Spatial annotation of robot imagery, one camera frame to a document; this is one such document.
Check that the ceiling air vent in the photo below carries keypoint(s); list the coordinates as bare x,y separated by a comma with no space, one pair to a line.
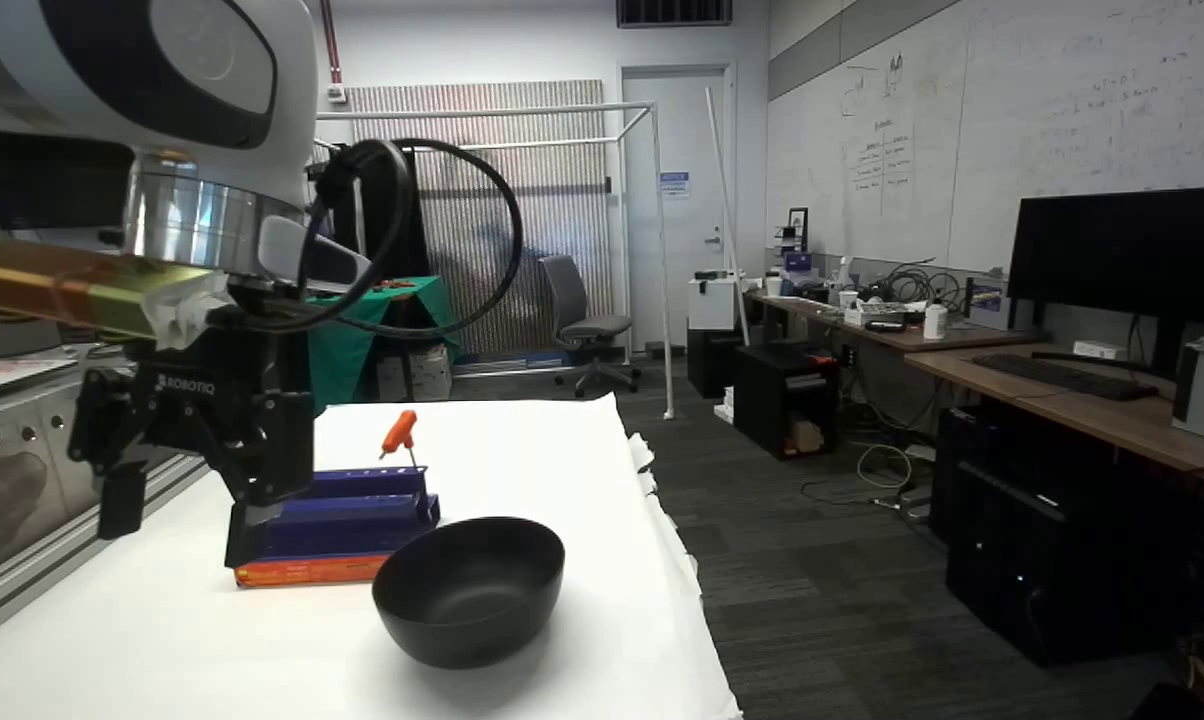
674,10

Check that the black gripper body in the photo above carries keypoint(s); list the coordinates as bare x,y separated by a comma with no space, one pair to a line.
232,402

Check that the black computer monitor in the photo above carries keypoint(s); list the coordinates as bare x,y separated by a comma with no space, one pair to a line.
1120,253

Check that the white cup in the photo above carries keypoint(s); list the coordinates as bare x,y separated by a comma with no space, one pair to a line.
935,320

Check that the cluttered wooden workbench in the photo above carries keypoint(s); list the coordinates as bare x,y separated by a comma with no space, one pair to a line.
892,334

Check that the white table cover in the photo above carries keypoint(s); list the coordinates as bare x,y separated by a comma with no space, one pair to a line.
533,454

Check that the yellow wrist camera bar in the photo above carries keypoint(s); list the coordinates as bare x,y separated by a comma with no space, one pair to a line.
82,288

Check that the black storage box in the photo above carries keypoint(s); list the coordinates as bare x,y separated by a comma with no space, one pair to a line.
781,402

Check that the black bowl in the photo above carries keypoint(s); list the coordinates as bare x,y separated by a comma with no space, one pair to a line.
467,593

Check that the wooden desk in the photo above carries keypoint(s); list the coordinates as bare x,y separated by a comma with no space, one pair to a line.
1105,414

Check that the grey office chair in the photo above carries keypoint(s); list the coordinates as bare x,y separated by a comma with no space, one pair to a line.
599,329

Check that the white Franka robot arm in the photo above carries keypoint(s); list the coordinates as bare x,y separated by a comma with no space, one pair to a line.
92,66

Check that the aluminium rail base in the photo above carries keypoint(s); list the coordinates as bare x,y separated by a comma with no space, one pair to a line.
14,495

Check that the black keyboard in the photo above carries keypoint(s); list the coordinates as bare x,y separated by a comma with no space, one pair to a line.
1066,372

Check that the white pipe frame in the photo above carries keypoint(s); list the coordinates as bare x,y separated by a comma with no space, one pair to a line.
657,240

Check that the small black box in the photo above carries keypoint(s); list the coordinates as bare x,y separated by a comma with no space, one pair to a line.
713,363

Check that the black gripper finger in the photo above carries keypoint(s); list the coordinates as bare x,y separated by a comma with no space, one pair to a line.
120,502
250,531

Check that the green cloth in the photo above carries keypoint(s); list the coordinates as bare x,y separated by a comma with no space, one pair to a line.
347,363

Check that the red pipe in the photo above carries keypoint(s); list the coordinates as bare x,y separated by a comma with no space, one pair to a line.
330,46

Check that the white door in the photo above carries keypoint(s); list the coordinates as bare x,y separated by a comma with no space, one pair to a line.
682,201

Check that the black wall screen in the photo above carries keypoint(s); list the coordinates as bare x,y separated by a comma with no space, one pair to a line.
52,181

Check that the blue and orange tool rack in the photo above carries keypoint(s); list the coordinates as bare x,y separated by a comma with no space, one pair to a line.
347,521

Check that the grey partition panel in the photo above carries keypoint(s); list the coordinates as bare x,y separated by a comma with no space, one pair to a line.
561,201

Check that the wall whiteboard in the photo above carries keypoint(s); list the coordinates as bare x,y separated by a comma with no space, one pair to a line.
1026,122

